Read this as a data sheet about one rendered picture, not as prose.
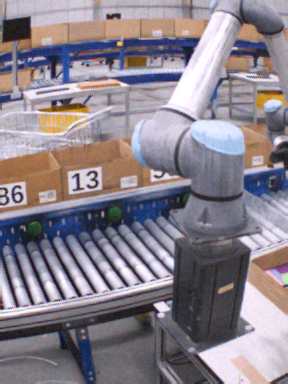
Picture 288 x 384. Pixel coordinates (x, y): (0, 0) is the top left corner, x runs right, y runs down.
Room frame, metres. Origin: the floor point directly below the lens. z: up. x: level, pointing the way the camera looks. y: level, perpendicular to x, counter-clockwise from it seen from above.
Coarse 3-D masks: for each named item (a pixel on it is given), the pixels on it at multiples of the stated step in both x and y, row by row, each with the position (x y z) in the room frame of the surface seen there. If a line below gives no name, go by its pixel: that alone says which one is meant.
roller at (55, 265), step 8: (48, 248) 1.71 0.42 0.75; (48, 256) 1.65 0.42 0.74; (56, 264) 1.58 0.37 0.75; (56, 272) 1.52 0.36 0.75; (64, 272) 1.53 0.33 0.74; (56, 280) 1.49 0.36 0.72; (64, 280) 1.46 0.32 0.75; (64, 288) 1.41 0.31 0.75; (72, 288) 1.41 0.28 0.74; (72, 296) 1.35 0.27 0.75
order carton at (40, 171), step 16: (0, 160) 2.07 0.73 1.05; (16, 160) 2.11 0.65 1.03; (32, 160) 2.14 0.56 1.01; (48, 160) 2.16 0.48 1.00; (0, 176) 2.07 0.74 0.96; (16, 176) 1.82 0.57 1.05; (32, 176) 1.86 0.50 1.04; (48, 176) 1.89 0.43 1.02; (32, 192) 1.85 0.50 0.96; (0, 208) 1.79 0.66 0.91; (16, 208) 1.82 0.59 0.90
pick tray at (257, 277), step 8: (264, 256) 1.45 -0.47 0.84; (272, 256) 1.47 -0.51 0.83; (280, 256) 1.49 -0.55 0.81; (256, 264) 1.38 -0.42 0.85; (264, 264) 1.45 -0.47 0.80; (272, 264) 1.47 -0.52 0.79; (280, 264) 1.49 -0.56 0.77; (256, 272) 1.37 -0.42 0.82; (264, 272) 1.33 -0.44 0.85; (248, 280) 1.41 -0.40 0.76; (256, 280) 1.37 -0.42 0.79; (264, 280) 1.32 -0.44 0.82; (272, 280) 1.28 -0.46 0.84; (256, 288) 1.36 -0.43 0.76; (264, 288) 1.31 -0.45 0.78; (272, 288) 1.27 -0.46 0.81; (280, 288) 1.23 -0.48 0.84; (272, 296) 1.26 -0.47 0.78; (280, 296) 1.22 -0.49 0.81; (280, 304) 1.21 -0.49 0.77
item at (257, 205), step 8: (248, 192) 2.16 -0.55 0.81; (248, 200) 2.15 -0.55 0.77; (256, 200) 2.09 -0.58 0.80; (256, 208) 2.08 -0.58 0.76; (264, 208) 2.01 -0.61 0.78; (272, 208) 1.96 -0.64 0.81; (264, 216) 2.01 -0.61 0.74; (272, 216) 1.94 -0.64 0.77; (280, 216) 1.88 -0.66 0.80; (280, 224) 1.88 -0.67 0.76
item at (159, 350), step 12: (156, 324) 1.28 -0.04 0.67; (156, 336) 1.28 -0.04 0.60; (156, 348) 1.28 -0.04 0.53; (180, 348) 1.11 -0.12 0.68; (156, 360) 1.28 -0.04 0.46; (180, 360) 1.32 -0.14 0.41; (192, 360) 1.03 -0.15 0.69; (156, 372) 1.28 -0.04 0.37; (168, 372) 1.21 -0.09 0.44; (204, 372) 0.96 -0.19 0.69
